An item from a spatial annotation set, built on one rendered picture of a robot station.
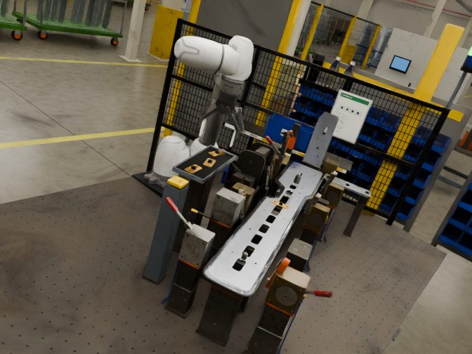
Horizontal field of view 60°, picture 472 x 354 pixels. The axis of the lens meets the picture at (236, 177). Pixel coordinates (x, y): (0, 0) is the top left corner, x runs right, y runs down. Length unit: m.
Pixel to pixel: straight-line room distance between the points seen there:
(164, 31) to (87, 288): 8.14
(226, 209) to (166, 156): 0.82
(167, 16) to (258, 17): 5.31
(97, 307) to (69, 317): 0.10
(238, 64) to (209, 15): 3.12
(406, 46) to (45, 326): 7.93
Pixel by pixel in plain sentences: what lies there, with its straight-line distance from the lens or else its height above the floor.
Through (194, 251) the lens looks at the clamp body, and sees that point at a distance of 1.47.
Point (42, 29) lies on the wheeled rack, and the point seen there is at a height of 0.22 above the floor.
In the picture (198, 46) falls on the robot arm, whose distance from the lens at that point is 1.55.
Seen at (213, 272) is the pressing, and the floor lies 1.00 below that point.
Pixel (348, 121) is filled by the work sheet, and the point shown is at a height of 1.27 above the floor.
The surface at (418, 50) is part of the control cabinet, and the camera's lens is 8.59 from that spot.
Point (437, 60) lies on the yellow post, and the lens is 2.83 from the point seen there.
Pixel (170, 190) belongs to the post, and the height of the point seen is 1.13.
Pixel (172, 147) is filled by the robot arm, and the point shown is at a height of 0.96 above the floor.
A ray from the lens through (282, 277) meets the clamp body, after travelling 1.39.
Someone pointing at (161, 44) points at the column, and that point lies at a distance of 9.52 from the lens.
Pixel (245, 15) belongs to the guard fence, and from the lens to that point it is 4.39.
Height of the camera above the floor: 1.85
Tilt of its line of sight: 24 degrees down
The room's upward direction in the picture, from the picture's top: 17 degrees clockwise
